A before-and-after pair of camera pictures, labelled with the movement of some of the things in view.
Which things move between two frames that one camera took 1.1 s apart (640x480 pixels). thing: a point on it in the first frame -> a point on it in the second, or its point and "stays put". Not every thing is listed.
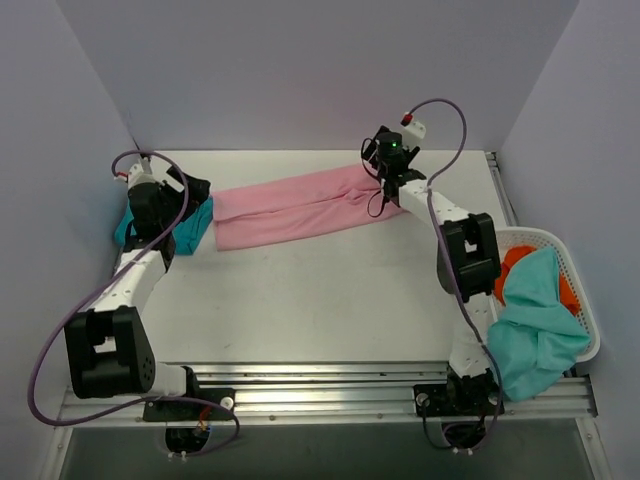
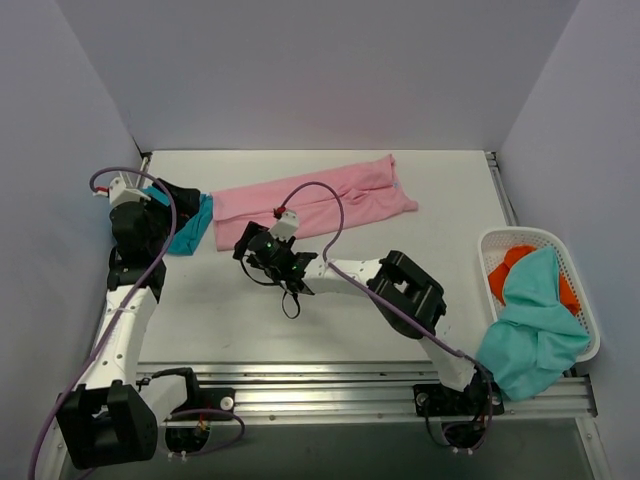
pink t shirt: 261,214 stays put
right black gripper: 388,181 -> 245,240
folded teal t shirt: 186,235 stays put
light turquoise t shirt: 537,337 stays put
